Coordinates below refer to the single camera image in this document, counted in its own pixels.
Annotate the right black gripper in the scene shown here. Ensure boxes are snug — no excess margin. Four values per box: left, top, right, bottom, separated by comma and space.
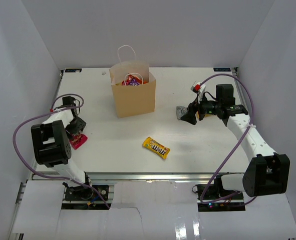
181, 92, 222, 125

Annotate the colourful Fox's candy bag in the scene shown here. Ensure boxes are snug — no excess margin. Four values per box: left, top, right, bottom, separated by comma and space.
116, 73, 148, 86

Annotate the brown M&M's packet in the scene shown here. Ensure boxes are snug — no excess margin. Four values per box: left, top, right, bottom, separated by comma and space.
126, 76, 141, 86

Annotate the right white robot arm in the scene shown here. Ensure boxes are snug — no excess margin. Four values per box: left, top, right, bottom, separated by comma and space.
176, 82, 290, 200

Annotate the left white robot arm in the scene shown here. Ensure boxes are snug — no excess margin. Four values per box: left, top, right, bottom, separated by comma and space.
31, 94, 93, 200

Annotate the brown paper bag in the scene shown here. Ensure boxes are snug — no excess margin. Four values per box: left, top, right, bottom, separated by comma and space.
109, 49, 156, 118

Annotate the silver foil snack packet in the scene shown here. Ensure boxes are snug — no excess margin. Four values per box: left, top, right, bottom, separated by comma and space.
176, 106, 188, 121

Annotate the yellow M&M's packet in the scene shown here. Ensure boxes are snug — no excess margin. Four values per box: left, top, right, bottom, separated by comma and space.
142, 137, 170, 160

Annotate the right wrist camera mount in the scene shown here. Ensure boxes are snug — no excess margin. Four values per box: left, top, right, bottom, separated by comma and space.
190, 81, 206, 102

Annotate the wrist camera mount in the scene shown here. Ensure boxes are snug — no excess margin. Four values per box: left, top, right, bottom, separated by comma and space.
50, 108, 63, 114
190, 81, 206, 102

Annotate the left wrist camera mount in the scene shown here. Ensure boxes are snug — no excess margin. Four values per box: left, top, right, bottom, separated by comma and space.
50, 108, 63, 114

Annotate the aluminium table frame rail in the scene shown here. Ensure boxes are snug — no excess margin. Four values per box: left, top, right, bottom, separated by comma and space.
31, 172, 248, 182

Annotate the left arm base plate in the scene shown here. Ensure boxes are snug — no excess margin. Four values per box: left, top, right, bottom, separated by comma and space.
64, 185, 109, 201

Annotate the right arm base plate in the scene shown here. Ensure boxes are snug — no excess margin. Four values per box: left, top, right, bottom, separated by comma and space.
191, 184, 245, 213

